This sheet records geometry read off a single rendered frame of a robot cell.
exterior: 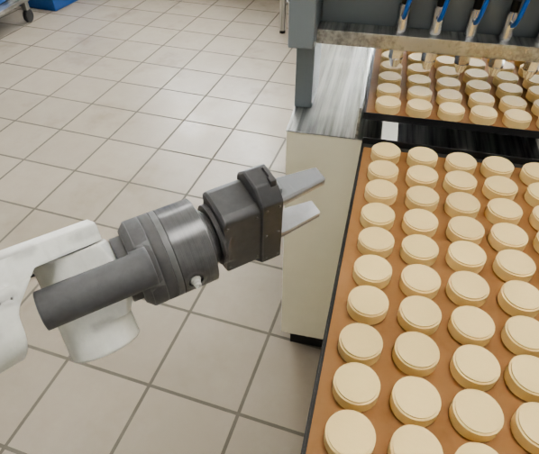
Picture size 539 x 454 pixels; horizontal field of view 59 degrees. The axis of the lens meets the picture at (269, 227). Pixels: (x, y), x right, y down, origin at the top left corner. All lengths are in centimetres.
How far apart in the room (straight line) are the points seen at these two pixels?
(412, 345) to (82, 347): 35
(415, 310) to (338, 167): 54
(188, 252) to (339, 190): 72
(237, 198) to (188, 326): 129
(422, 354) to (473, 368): 5
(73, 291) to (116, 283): 3
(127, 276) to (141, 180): 196
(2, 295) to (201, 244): 16
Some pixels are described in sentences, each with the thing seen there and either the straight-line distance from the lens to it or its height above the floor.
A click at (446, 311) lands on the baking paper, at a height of 90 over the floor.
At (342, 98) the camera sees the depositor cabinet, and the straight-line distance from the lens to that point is 119.
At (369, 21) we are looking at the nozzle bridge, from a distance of 102.
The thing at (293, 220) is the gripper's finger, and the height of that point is 103.
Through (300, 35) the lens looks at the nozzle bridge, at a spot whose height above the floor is 105.
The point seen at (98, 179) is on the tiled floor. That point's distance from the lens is 243.
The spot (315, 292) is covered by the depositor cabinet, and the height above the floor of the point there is 31.
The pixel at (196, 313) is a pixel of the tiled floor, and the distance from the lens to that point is 175.
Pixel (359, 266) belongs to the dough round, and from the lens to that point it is 64.
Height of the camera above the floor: 139
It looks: 43 degrees down
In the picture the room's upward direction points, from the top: straight up
